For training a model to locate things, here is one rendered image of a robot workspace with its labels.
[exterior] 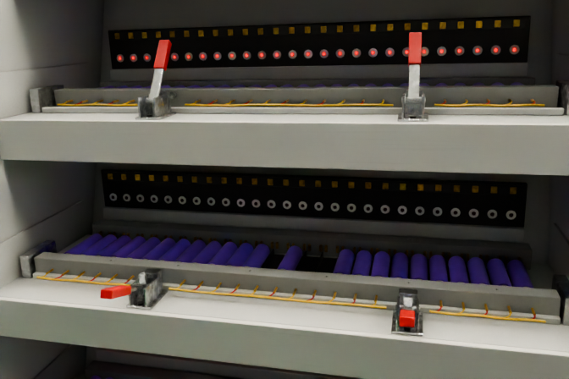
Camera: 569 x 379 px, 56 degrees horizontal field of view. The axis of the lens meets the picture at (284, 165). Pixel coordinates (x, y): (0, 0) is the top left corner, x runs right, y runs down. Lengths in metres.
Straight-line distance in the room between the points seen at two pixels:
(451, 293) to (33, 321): 0.43
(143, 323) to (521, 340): 0.36
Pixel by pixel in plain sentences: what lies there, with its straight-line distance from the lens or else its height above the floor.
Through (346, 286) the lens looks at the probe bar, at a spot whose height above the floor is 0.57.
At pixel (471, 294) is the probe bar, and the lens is 0.56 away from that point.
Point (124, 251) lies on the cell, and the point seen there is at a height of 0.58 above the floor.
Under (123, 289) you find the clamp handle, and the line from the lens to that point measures 0.54.
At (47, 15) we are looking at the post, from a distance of 0.76.
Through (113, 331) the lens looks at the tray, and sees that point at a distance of 0.61.
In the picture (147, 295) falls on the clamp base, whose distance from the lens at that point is 0.58.
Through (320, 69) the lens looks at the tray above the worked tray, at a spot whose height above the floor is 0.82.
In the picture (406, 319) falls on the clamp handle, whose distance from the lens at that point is 0.46.
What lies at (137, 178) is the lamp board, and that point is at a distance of 0.75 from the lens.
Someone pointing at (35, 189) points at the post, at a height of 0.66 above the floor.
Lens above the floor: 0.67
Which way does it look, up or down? 2 degrees up
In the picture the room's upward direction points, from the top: 2 degrees clockwise
